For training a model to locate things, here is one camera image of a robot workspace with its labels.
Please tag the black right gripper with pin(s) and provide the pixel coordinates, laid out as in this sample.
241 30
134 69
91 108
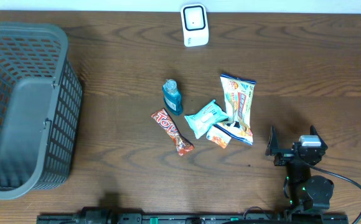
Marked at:
284 155

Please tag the orange snack packet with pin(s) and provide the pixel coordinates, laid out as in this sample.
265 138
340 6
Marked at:
218 137

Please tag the yellow snack bag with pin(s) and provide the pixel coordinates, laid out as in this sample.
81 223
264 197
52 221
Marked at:
238 95

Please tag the light blue wet wipes pack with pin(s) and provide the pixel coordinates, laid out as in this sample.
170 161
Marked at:
208 116

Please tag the red Top chocolate bar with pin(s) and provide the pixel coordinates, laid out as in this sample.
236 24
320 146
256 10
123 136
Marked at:
163 119

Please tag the blue mouthwash bottle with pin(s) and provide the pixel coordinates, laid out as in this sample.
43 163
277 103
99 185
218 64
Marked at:
172 97

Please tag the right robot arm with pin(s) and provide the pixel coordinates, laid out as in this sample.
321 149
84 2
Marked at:
309 194

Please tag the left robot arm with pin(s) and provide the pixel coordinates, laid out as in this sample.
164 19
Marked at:
94 215

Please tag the white barcode scanner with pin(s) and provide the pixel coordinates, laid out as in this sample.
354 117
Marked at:
194 25

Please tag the grey plastic shopping basket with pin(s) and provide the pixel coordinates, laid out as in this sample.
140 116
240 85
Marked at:
40 103

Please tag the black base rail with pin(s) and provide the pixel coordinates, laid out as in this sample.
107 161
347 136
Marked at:
137 218

